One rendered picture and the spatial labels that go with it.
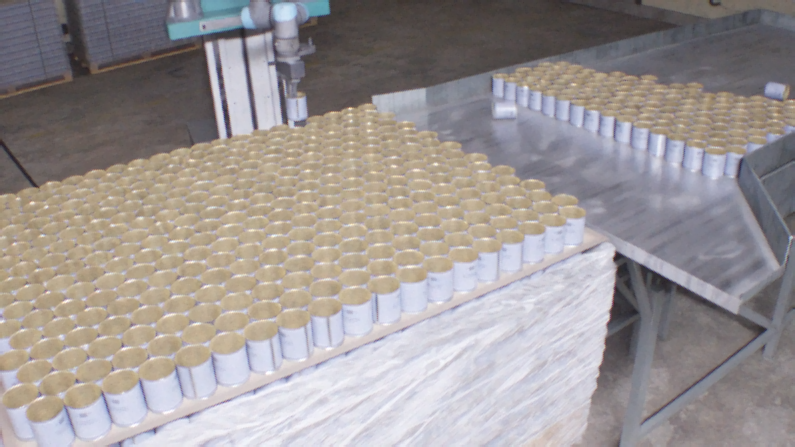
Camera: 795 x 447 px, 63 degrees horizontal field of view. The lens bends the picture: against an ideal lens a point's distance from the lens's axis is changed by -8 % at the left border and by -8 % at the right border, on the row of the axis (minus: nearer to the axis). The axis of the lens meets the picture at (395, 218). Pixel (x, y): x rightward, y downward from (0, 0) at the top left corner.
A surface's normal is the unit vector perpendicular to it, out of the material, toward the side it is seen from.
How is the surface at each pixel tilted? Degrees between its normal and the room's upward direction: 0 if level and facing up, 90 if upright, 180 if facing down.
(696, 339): 0
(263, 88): 90
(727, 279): 0
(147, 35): 91
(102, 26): 91
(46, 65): 92
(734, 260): 0
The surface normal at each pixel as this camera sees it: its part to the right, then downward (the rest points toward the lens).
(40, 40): 0.58, 0.34
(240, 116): 0.39, 0.42
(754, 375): -0.06, -0.88
